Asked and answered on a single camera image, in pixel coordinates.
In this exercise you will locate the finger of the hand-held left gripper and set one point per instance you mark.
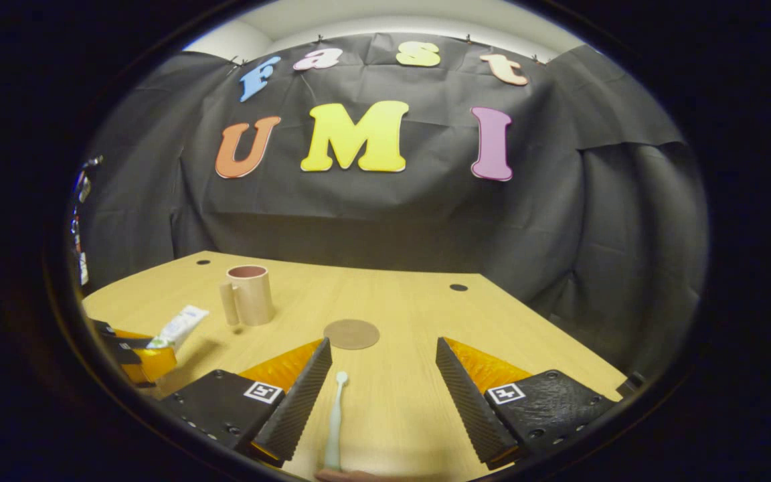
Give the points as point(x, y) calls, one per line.
point(151, 365)
point(106, 329)

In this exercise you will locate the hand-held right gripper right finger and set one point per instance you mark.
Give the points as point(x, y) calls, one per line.
point(466, 402)

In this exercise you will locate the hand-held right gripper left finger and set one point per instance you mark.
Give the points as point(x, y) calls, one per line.
point(302, 402)

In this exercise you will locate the white toothbrush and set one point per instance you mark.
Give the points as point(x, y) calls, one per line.
point(335, 428)

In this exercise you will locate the white toothpaste tube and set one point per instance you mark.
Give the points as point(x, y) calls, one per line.
point(181, 325)

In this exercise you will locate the brown round coaster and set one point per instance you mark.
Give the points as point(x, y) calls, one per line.
point(351, 334)

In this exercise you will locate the beige cup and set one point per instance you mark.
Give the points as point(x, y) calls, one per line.
point(253, 298)

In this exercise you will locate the wooden desktop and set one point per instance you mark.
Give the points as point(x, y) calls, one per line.
point(392, 402)

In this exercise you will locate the lit monitor screen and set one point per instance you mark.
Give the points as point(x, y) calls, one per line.
point(83, 187)

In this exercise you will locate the black backdrop cloth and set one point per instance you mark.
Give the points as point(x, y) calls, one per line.
point(385, 221)

